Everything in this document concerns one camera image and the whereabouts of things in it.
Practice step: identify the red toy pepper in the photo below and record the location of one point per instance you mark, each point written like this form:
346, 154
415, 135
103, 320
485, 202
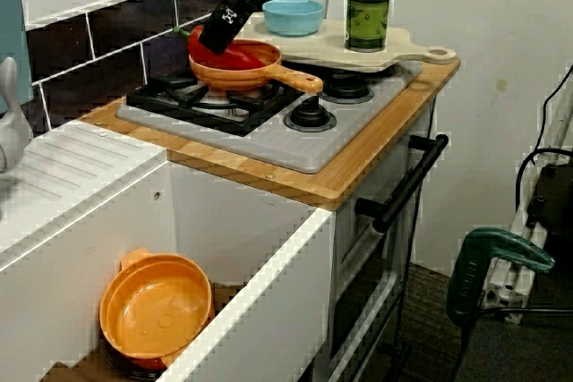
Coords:
242, 57

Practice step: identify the orange toy frying pan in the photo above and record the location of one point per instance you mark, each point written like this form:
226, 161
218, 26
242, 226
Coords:
237, 78

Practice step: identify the light blue plastic bowl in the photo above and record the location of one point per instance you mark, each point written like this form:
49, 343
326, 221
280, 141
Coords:
293, 19

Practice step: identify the black burner grate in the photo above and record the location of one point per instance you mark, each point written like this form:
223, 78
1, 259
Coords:
179, 102

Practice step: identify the pale wooden cutting board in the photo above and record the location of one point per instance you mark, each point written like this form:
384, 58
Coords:
322, 53

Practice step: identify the dark tile backsplash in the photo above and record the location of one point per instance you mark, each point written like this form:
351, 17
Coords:
116, 28

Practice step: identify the black stove knob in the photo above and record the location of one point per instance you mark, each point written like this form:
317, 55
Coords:
309, 116
344, 89

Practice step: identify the grey toy stove top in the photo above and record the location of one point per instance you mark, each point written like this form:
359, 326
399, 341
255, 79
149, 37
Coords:
291, 149

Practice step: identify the green toy pea can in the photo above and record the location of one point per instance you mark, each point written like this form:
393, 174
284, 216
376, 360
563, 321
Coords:
367, 19

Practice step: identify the teal box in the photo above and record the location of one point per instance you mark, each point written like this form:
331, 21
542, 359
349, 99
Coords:
11, 19

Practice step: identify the grey toy faucet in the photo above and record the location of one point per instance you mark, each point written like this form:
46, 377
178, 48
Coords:
11, 131

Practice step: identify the white toy sink unit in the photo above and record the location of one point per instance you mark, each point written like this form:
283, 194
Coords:
250, 310

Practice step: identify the orange toy pot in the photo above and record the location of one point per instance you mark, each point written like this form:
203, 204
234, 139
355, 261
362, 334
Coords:
156, 306

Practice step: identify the grey toy oven front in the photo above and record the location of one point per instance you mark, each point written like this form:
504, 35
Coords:
371, 274

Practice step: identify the green handheld tool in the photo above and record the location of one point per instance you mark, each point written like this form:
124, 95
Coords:
492, 252

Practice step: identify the black stacked dish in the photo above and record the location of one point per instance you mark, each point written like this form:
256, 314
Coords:
125, 364

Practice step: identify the black equipment box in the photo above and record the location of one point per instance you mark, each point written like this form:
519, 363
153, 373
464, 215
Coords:
555, 194

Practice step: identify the white metal frame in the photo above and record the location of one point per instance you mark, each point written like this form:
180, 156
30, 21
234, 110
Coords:
532, 230

